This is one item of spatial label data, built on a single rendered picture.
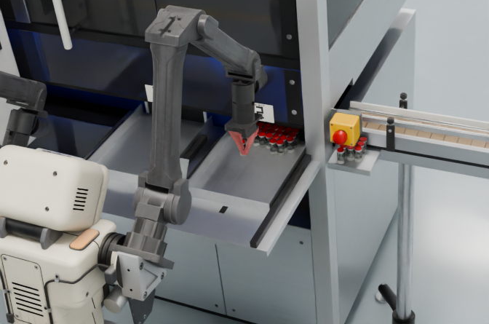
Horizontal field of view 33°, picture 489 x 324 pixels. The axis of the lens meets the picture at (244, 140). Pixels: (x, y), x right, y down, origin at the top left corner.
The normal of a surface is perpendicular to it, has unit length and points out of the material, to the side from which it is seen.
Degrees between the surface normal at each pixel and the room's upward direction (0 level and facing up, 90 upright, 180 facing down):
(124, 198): 0
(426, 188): 0
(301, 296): 90
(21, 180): 48
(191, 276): 90
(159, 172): 73
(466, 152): 90
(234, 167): 0
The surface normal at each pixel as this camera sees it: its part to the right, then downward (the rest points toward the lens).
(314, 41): -0.41, 0.56
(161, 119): -0.38, 0.29
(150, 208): -0.27, -0.30
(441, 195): -0.10, -0.81
